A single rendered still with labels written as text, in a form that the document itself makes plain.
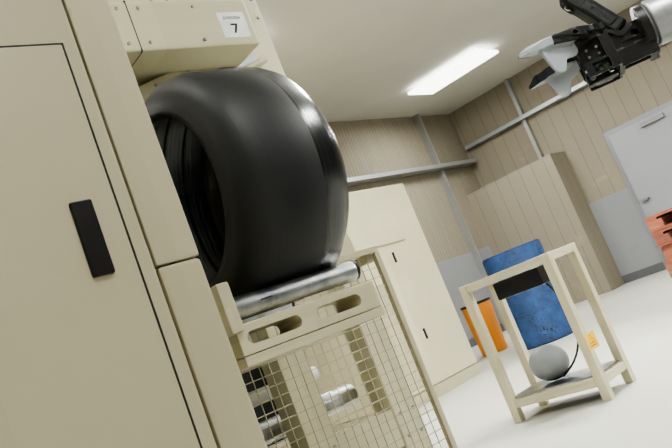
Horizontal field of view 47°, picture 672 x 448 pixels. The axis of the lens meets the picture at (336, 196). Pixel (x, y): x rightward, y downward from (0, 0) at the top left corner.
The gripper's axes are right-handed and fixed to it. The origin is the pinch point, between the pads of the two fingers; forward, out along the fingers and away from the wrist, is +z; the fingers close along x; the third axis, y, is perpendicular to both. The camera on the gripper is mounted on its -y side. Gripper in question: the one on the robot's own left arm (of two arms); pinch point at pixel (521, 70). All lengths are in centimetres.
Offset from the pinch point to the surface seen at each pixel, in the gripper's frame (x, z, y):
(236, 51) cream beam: 64, 67, -66
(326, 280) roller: 30, 53, 13
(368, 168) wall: 911, 217, -309
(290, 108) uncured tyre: 19, 44, -21
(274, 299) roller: 19, 61, 15
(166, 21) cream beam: 44, 76, -72
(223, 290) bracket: 6, 65, 12
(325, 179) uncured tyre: 22.5, 43.4, -5.0
